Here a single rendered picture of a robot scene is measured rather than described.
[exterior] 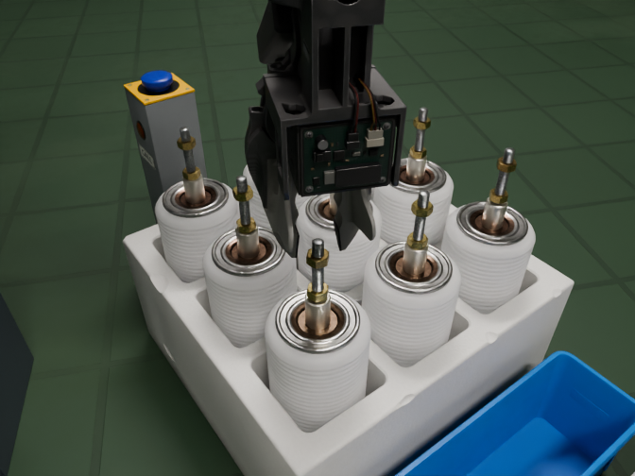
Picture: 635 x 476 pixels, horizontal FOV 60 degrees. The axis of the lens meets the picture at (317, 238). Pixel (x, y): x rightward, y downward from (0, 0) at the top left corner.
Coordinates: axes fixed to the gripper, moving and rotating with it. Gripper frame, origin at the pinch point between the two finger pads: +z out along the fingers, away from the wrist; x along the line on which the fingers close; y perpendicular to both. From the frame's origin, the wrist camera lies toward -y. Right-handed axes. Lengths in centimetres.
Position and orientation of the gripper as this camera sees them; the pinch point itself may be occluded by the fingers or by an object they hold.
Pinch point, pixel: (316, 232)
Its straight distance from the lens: 43.5
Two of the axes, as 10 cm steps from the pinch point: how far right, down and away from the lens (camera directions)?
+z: 0.0, 7.8, 6.3
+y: 2.2, 6.2, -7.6
